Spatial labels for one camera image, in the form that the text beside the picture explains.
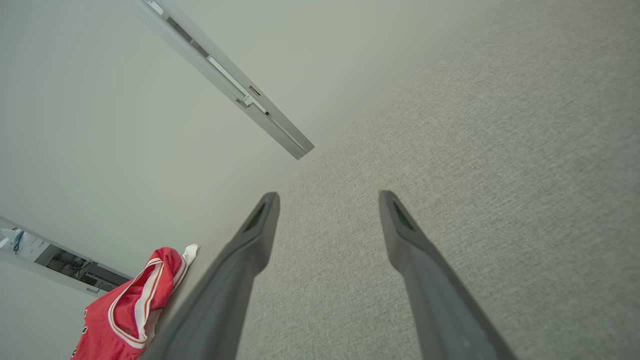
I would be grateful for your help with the grey partition post round feet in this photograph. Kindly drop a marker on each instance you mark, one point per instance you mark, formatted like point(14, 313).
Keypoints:
point(260, 112)

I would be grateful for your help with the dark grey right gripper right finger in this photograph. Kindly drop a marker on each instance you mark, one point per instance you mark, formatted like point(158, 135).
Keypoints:
point(440, 310)

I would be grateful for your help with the red basketball jersey white sleeves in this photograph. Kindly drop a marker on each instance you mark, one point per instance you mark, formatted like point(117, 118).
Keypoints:
point(115, 332)

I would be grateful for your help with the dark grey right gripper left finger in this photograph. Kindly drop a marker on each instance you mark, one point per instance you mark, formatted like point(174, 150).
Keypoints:
point(225, 300)

